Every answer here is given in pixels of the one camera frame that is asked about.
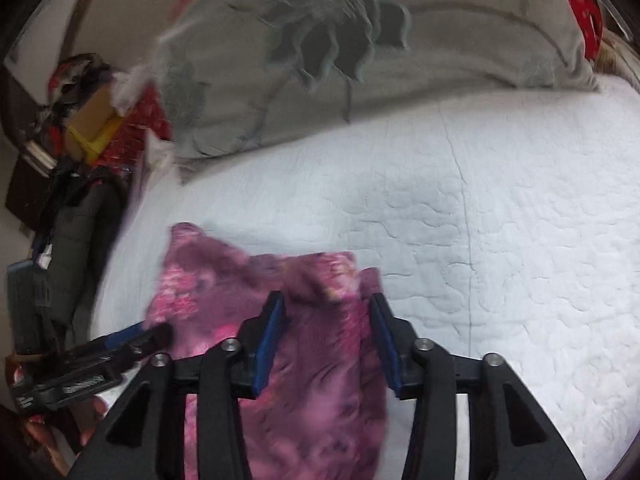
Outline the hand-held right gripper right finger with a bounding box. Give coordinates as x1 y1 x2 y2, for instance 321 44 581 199
369 291 587 480

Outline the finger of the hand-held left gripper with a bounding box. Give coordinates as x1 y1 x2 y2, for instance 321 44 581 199
117 323 174 367
99 324 153 353

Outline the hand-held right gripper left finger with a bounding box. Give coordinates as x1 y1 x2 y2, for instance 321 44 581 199
67 290 289 480

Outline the purple floral garment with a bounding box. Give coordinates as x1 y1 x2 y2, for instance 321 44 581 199
144 222 394 480

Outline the red and black clothes pile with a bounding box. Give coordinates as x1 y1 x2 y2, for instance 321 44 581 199
46 52 117 112

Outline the person's left hand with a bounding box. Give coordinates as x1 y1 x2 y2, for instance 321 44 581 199
59 394 110 462

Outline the black bag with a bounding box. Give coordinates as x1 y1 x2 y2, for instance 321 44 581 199
6 259 57 357

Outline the dark jacket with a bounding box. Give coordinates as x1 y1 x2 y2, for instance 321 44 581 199
34 164 132 323

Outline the white quilted bedspread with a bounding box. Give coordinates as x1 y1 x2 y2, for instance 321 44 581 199
89 74 640 480

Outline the dark wooden cabinet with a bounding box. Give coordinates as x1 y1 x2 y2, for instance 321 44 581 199
4 149 53 232

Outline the red sequined cloth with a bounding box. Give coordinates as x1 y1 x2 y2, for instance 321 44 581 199
99 86 174 170

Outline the cardboard box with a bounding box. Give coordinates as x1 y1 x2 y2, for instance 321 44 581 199
64 84 122 162

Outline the white crumpled cloth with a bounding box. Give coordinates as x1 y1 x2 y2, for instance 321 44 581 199
111 64 157 112

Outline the grey floral blanket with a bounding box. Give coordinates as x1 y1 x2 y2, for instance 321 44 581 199
151 0 602 187

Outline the red patterned cloth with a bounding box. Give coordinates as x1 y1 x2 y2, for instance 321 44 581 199
549 0 607 62

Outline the yellow strap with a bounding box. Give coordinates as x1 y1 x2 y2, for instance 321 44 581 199
69 114 124 167

